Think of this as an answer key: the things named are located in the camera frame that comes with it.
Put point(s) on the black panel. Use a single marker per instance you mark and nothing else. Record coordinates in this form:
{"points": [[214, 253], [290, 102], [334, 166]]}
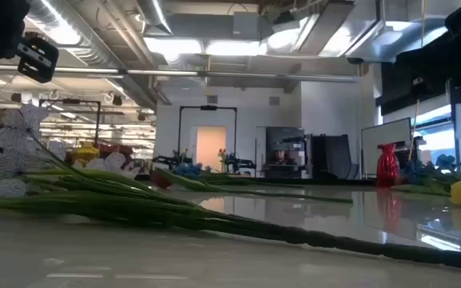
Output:
{"points": [[334, 154]]}

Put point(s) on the black background robot arm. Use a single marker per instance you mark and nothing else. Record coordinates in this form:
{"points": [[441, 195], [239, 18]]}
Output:
{"points": [[240, 163], [166, 161]]}

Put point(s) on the horizontal metal bar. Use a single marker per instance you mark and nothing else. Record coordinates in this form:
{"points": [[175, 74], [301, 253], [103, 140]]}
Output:
{"points": [[214, 73]]}

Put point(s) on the whiteboard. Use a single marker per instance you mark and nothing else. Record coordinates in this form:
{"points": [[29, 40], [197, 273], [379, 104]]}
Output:
{"points": [[386, 144]]}

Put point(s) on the red vase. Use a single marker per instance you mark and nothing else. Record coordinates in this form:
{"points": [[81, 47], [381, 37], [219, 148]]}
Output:
{"points": [[387, 168]]}

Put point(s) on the black background rig frame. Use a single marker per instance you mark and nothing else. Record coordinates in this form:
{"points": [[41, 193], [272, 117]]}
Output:
{"points": [[70, 101], [208, 107]]}

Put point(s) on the blue artificial flower bunch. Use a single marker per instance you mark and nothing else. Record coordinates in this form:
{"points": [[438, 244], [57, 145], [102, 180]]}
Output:
{"points": [[418, 172]]}

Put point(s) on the white artificial flower bunch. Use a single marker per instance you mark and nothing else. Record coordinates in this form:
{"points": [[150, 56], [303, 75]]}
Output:
{"points": [[114, 162], [94, 200]]}

